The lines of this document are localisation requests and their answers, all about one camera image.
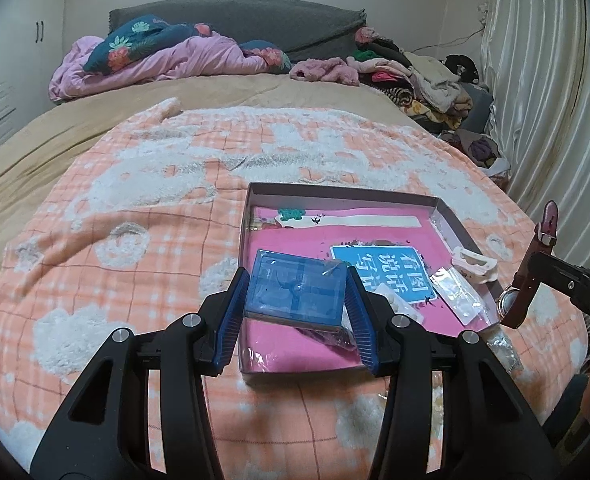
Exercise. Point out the black garment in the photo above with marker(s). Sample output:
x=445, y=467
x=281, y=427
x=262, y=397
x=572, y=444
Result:
x=462, y=65

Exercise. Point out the pink duvet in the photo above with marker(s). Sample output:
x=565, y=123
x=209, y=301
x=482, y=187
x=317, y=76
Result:
x=175, y=60

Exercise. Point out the pink fuzzy garment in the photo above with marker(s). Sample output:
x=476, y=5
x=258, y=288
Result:
x=325, y=70

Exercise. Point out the grey headboard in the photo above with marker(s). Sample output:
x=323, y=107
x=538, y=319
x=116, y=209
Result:
x=250, y=20

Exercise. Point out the pile of clothes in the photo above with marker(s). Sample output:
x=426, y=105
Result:
x=440, y=85

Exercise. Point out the heap of dark clothes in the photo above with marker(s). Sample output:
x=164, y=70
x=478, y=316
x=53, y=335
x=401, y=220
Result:
x=480, y=150

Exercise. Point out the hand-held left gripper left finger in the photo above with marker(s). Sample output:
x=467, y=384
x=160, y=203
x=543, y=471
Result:
x=230, y=310

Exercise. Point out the orange plaid fleece blanket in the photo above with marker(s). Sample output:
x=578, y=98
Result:
x=125, y=285

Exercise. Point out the white packet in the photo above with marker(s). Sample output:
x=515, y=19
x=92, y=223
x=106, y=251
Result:
x=407, y=307

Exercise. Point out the pink book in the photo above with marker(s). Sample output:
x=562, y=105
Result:
x=295, y=245

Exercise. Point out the blue jewelry box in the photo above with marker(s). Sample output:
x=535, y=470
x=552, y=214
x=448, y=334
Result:
x=295, y=287

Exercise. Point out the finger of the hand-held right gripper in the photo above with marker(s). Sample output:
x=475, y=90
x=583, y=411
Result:
x=565, y=280

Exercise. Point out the white wardrobe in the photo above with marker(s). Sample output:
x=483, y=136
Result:
x=5, y=60

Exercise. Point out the cream curtain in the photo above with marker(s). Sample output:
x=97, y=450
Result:
x=550, y=85

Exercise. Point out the shallow cardboard box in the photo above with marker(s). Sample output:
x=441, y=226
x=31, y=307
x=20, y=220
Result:
x=350, y=199

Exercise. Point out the tan bed sheet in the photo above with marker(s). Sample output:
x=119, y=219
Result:
x=50, y=130

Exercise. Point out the cream hair claw clip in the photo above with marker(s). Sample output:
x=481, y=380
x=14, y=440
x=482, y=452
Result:
x=475, y=265

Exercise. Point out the small clear packet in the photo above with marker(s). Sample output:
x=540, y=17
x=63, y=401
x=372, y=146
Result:
x=455, y=292

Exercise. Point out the dark floral pillow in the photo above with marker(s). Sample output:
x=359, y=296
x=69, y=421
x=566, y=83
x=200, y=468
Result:
x=130, y=40

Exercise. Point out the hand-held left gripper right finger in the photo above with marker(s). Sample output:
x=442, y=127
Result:
x=360, y=320

